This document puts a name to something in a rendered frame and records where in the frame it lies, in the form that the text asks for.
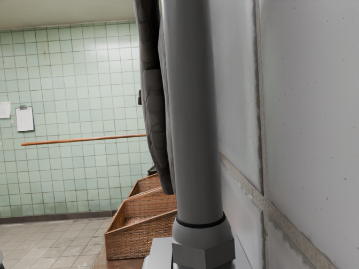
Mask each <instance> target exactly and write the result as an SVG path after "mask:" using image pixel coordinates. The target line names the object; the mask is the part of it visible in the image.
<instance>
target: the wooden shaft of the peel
mask: <svg viewBox="0 0 359 269"><path fill-rule="evenodd" d="M133 137H146V133H137V134H123V135H115V136H102V137H89V138H75V139H62V140H48V141H35V142H27V143H21V146H31V145H44V144H58V143H71V142H79V141H93V140H106V139H120V138H133Z"/></svg>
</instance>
